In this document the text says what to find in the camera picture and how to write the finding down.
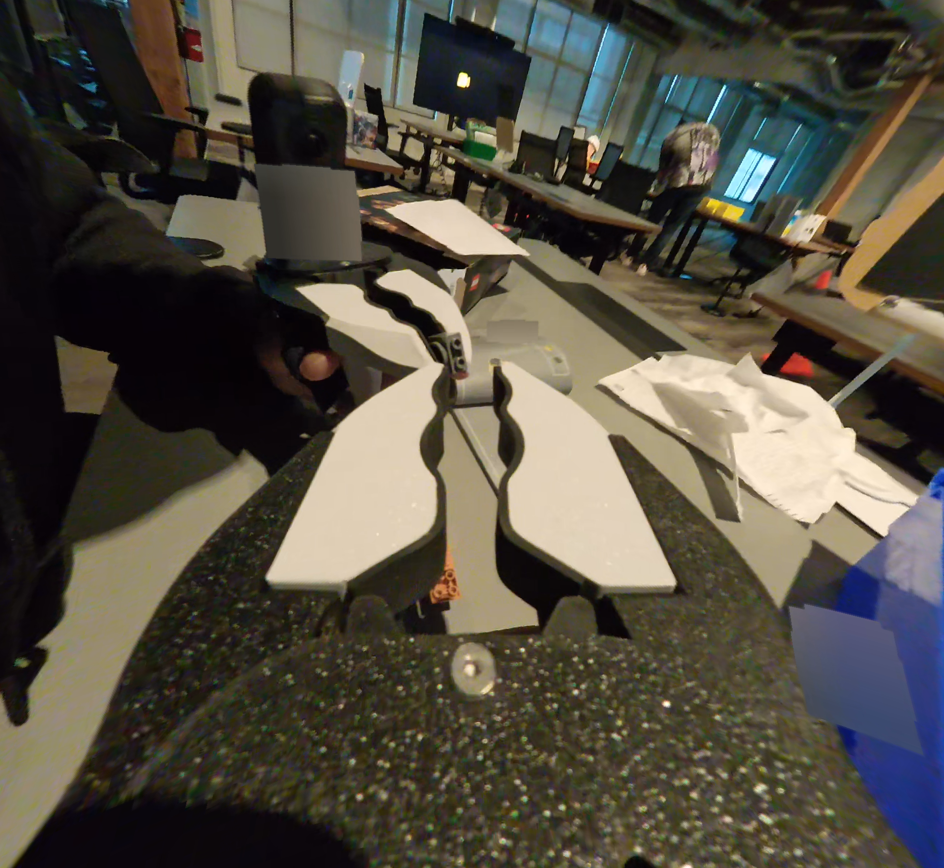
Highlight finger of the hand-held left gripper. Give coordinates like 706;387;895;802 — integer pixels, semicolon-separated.
294;282;447;378
366;268;474;376

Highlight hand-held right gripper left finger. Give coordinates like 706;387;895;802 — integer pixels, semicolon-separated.
264;363;454;598

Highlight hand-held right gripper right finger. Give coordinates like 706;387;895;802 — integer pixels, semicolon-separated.
490;361;679;598

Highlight small dark grey toy brick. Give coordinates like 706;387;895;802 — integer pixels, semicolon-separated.
431;331;473;376

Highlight blue plastic bin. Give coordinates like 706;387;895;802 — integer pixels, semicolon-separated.
841;470;944;868

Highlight grey desk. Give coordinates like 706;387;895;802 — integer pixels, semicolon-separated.
0;237;923;868

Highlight white bottle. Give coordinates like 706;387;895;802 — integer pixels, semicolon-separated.
338;51;366;110

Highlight open cardboard toy box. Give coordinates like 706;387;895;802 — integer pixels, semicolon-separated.
357;186;532;316

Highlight black office chair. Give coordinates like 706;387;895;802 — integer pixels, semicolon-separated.
363;83;405;169
59;0;248;204

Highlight orange toy brick assembly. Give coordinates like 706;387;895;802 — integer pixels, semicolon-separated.
426;551;462;607

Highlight long office table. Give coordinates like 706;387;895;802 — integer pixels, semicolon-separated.
398;116;661;275

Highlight crumpled white paper bags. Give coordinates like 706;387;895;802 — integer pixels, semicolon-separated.
597;352;923;537

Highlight large black monitor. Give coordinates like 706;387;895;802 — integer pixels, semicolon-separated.
413;13;532;120

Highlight wood-edged office table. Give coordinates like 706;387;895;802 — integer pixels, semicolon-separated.
752;293;944;397

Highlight person's black jacket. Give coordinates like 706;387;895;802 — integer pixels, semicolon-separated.
0;433;75;729

